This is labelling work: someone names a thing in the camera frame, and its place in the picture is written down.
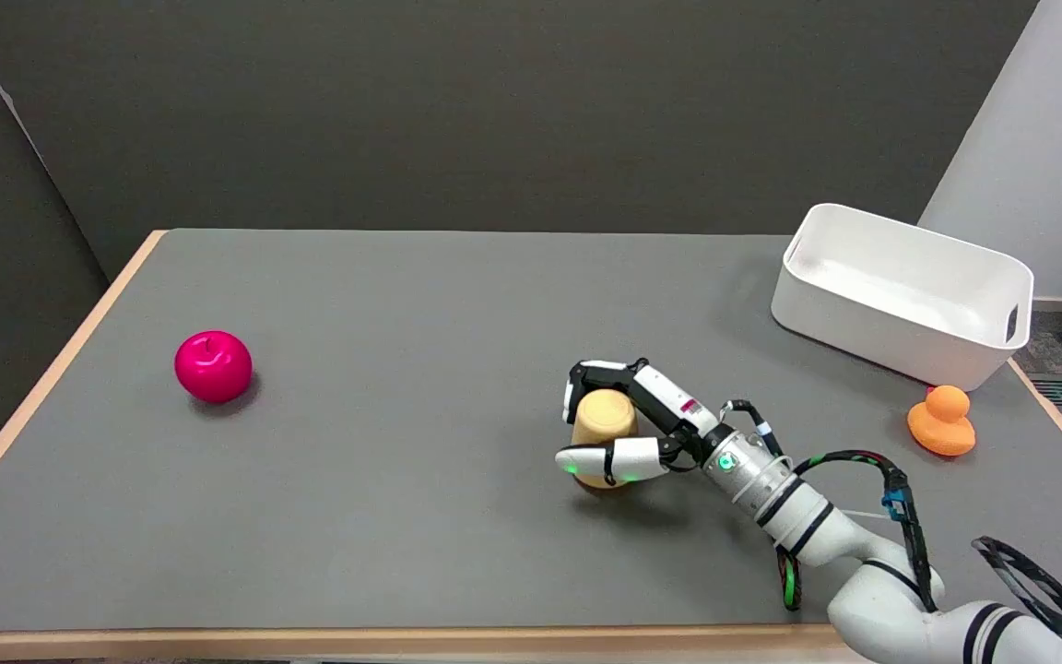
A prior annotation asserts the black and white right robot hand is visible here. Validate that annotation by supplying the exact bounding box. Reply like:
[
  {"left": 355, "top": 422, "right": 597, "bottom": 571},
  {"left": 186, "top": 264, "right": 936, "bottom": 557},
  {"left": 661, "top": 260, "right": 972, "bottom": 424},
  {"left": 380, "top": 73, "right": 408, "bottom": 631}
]
[{"left": 555, "top": 358, "right": 743, "bottom": 485}]

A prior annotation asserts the yellow cup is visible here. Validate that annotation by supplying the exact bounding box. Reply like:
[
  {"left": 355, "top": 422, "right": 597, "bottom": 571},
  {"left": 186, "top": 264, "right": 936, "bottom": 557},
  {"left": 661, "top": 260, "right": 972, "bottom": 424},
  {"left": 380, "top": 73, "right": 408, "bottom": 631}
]
[{"left": 572, "top": 388, "right": 640, "bottom": 490}]

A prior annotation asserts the magenta toy apple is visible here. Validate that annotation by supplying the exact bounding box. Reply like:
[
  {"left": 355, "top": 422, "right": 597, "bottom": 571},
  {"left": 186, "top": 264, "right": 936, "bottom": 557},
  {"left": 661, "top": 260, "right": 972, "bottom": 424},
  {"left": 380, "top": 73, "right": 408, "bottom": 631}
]
[{"left": 173, "top": 330, "right": 254, "bottom": 405}]

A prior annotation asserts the white plastic box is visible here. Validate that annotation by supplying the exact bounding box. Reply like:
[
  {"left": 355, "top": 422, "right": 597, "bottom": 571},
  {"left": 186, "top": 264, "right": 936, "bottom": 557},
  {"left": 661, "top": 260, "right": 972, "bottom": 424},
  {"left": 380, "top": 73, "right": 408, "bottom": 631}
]
[{"left": 771, "top": 203, "right": 1035, "bottom": 393}]

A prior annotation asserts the orange rubber duck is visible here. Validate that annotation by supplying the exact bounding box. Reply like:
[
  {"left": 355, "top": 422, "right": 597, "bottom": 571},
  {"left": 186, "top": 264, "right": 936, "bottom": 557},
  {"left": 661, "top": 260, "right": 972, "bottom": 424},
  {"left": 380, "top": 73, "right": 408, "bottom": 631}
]
[{"left": 906, "top": 385, "right": 977, "bottom": 457}]

